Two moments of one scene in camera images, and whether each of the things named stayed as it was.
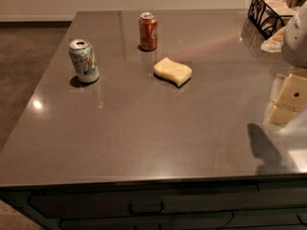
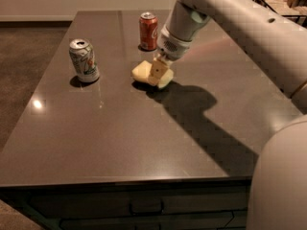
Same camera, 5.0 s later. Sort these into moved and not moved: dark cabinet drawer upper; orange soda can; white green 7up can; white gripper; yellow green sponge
Moved: yellow green sponge; white gripper
Not moved: dark cabinet drawer upper; orange soda can; white green 7up can
